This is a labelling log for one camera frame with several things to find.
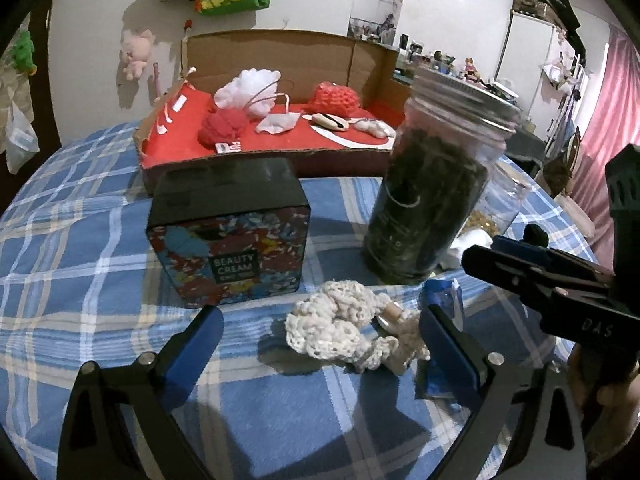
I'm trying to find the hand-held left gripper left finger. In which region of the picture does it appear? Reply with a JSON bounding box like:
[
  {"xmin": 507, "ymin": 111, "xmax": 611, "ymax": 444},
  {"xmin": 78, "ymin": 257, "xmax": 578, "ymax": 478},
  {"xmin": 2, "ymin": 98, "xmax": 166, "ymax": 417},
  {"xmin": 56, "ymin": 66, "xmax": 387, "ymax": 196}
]
[{"xmin": 56, "ymin": 304, "xmax": 225, "ymax": 480}]

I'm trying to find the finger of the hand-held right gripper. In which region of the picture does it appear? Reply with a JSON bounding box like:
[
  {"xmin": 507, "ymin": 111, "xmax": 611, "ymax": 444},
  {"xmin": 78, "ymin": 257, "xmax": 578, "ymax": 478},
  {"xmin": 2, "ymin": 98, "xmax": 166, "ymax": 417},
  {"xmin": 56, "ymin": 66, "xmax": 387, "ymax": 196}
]
[
  {"xmin": 490, "ymin": 224, "xmax": 616, "ymax": 281},
  {"xmin": 460, "ymin": 245, "xmax": 616, "ymax": 311}
]

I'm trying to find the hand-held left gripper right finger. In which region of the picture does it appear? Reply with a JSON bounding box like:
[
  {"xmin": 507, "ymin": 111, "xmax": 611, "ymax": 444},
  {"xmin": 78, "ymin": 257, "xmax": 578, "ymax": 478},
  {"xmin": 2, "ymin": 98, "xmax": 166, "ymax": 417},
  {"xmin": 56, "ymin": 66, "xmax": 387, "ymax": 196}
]
[{"xmin": 419, "ymin": 304, "xmax": 586, "ymax": 480}]

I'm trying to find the small white soft pad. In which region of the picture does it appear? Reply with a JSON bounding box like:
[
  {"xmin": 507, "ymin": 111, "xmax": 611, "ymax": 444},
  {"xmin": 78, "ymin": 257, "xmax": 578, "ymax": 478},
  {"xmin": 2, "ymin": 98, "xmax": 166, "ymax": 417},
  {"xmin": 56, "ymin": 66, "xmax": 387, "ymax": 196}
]
[{"xmin": 447, "ymin": 227, "xmax": 493, "ymax": 266}]

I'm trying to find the blue tube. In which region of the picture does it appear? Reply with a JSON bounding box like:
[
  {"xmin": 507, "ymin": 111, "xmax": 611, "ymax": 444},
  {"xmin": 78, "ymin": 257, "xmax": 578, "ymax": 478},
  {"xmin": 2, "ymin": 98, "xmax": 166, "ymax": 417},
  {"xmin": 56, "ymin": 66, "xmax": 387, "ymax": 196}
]
[{"xmin": 415, "ymin": 277, "xmax": 481, "ymax": 401}]

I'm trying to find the cream crochet scrunchie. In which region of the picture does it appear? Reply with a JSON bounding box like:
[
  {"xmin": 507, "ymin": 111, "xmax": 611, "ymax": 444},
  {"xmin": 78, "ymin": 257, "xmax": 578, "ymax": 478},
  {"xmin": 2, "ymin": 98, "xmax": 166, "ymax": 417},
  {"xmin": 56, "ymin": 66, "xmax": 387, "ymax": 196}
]
[{"xmin": 285, "ymin": 280, "xmax": 431, "ymax": 376}]

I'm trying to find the red-lined cardboard box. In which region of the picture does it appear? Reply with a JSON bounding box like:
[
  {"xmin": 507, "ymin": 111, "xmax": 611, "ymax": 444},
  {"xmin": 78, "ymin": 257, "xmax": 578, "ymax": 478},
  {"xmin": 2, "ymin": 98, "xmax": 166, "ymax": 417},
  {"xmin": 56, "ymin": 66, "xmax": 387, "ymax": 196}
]
[{"xmin": 132, "ymin": 30, "xmax": 416, "ymax": 196}]

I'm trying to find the beige powder puff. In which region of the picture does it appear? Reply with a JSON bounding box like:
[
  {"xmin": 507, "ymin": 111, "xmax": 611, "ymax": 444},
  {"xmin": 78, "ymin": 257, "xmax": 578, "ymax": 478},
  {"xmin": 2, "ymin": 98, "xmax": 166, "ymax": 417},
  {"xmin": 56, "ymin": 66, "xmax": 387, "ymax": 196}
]
[{"xmin": 310, "ymin": 112, "xmax": 348, "ymax": 132}]

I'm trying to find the red crochet pouch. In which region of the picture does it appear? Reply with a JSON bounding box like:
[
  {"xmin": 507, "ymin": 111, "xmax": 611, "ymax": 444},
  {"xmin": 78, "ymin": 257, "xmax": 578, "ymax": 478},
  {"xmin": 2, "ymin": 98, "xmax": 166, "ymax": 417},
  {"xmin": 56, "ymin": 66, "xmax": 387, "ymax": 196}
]
[{"xmin": 197, "ymin": 107, "xmax": 248, "ymax": 148}]

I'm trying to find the white soft cloth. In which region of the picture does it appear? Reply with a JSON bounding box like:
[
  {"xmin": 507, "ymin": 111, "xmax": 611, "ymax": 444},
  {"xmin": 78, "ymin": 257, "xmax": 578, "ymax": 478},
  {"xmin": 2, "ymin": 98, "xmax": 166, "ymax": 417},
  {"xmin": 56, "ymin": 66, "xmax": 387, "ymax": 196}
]
[{"xmin": 256, "ymin": 92, "xmax": 301, "ymax": 136}]

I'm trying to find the person's right hand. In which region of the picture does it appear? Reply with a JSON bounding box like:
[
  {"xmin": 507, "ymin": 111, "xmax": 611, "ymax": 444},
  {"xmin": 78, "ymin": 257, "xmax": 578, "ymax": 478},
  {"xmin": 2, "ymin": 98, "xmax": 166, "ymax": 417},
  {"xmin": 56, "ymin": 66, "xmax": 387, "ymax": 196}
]
[{"xmin": 567, "ymin": 345, "xmax": 640, "ymax": 441}]

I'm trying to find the small wooden-lid glass jar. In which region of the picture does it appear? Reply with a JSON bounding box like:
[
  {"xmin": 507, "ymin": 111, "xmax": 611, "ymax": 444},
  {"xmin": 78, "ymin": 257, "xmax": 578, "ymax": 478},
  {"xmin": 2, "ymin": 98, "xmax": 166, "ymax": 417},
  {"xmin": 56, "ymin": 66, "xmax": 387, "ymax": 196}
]
[{"xmin": 462, "ymin": 162, "xmax": 533, "ymax": 241}]

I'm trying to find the blue checked tablecloth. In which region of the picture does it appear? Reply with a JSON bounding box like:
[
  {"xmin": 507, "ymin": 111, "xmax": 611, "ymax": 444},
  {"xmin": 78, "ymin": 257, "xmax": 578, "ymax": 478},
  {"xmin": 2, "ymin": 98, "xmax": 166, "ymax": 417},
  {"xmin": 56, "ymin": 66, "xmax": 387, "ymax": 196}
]
[{"xmin": 0, "ymin": 120, "xmax": 601, "ymax": 480}]

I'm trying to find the tall dark-filled glass jar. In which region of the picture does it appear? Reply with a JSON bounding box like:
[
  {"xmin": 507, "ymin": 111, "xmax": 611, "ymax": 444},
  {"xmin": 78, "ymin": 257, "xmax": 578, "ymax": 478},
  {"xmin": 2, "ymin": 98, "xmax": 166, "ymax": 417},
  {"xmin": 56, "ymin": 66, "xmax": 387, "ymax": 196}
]
[{"xmin": 361, "ymin": 66, "xmax": 523, "ymax": 286}]

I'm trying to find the pink curtain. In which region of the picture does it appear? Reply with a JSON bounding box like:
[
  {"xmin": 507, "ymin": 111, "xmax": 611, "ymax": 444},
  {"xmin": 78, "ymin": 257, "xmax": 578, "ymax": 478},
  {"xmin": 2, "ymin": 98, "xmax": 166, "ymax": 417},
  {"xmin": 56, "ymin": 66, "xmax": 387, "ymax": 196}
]
[{"xmin": 570, "ymin": 25, "xmax": 640, "ymax": 271}]

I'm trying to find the black floral tin box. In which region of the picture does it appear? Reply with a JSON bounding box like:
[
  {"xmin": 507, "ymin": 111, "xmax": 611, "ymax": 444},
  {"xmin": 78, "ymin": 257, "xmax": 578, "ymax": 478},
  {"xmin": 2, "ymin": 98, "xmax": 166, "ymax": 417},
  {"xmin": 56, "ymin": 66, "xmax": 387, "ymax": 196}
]
[{"xmin": 145, "ymin": 157, "xmax": 312, "ymax": 309}]

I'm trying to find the white refrigerator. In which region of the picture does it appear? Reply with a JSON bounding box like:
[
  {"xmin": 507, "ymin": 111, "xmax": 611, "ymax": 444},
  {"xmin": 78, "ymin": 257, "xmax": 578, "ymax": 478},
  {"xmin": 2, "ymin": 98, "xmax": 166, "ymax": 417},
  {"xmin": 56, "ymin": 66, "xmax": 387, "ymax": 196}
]
[{"xmin": 495, "ymin": 10, "xmax": 586, "ymax": 136}]

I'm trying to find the row of cosmetic bottles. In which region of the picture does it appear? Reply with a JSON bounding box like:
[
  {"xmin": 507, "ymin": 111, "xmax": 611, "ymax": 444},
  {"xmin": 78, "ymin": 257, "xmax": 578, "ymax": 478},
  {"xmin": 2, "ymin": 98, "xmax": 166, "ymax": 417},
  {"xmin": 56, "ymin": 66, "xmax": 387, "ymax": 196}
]
[{"xmin": 350, "ymin": 17, "xmax": 523, "ymax": 103}]

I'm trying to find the black clothing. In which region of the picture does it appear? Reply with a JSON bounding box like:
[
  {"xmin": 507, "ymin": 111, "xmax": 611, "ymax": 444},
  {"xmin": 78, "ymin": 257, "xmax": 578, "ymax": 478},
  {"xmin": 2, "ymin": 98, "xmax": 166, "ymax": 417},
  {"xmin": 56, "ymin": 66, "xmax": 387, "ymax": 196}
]
[{"xmin": 542, "ymin": 0, "xmax": 586, "ymax": 66}]

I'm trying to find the red crochet bag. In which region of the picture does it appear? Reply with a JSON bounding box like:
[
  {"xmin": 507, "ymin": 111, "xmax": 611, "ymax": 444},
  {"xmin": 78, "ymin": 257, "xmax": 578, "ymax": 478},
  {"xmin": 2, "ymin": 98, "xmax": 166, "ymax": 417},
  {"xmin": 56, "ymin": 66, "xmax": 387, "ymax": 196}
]
[{"xmin": 306, "ymin": 81, "xmax": 362, "ymax": 116}]

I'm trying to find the patterned bag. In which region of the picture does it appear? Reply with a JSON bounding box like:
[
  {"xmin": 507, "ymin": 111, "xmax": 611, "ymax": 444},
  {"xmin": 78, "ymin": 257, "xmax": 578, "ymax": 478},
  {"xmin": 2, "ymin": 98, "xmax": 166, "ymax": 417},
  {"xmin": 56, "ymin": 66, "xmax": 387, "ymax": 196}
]
[{"xmin": 512, "ymin": 0, "xmax": 553, "ymax": 23}]

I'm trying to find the white bath pouf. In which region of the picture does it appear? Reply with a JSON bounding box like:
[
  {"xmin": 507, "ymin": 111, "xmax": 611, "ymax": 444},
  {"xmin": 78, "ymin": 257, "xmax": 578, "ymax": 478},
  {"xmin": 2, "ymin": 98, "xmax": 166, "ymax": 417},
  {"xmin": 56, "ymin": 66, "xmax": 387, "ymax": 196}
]
[{"xmin": 214, "ymin": 69, "xmax": 282, "ymax": 113}]

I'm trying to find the clear plastic bag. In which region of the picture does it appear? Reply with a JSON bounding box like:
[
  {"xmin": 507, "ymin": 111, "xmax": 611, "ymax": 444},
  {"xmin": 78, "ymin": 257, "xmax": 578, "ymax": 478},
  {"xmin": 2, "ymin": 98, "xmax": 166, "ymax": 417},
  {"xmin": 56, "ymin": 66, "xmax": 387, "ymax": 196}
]
[{"xmin": 4, "ymin": 102, "xmax": 40, "ymax": 175}]

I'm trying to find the pink pig plush toy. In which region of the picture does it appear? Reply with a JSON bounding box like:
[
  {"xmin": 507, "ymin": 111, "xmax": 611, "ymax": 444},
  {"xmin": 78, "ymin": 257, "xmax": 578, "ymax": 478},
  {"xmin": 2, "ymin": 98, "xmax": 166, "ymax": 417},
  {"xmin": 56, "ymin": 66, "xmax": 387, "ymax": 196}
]
[{"xmin": 120, "ymin": 29, "xmax": 155, "ymax": 82}]

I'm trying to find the green plush toy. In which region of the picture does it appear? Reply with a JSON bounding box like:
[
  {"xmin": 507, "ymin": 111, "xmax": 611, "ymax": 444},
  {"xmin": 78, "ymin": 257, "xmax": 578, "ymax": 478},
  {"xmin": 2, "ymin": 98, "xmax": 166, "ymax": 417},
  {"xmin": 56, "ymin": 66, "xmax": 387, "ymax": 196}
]
[{"xmin": 11, "ymin": 30, "xmax": 38, "ymax": 76}]

